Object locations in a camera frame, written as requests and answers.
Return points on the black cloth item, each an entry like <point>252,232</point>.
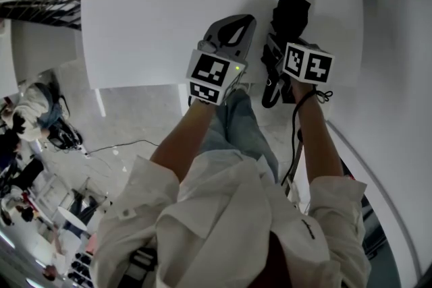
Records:
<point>292,15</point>

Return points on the person's white shoe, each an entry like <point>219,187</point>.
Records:
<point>243,87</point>

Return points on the person's blue jeans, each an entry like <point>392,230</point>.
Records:
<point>239,131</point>

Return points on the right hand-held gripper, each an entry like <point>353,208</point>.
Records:
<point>310,65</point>

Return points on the person's right forearm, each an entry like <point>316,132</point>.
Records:
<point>317,145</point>

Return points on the person's left forearm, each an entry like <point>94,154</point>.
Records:
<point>182,145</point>

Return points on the white table with drawers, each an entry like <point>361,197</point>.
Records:
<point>152,27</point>

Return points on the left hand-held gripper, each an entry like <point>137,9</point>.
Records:
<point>206,72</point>

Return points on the person's white shirt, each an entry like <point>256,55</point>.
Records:
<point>219,212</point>

